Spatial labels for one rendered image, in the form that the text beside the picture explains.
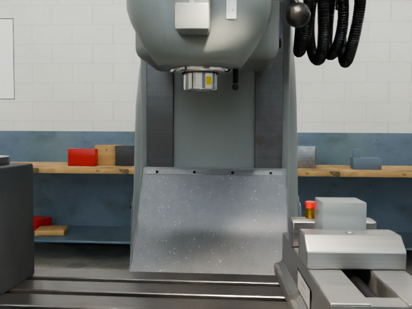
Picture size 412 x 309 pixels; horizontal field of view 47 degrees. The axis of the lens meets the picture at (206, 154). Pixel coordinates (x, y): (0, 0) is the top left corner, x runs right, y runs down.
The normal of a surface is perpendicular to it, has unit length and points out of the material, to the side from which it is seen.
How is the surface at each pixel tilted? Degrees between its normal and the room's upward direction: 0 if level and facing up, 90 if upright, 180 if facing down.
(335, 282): 0
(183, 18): 90
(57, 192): 90
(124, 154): 90
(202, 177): 63
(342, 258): 90
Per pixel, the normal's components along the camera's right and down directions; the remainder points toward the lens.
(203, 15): -0.07, 0.05
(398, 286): 0.00, -1.00
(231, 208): -0.06, -0.41
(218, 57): 0.20, 0.88
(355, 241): -0.01, -0.73
